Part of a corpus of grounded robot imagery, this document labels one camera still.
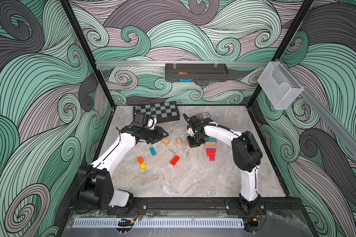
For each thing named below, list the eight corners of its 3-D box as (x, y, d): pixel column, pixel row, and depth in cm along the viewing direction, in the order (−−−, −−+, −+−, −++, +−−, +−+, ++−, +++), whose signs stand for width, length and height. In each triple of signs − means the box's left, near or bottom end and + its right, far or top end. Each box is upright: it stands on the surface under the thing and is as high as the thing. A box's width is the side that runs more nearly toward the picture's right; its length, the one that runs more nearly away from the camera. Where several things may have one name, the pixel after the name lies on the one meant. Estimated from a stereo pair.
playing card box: (199, 120, 114) (200, 118, 111) (197, 116, 117) (197, 113, 114) (210, 118, 115) (211, 115, 113) (207, 113, 118) (208, 111, 116)
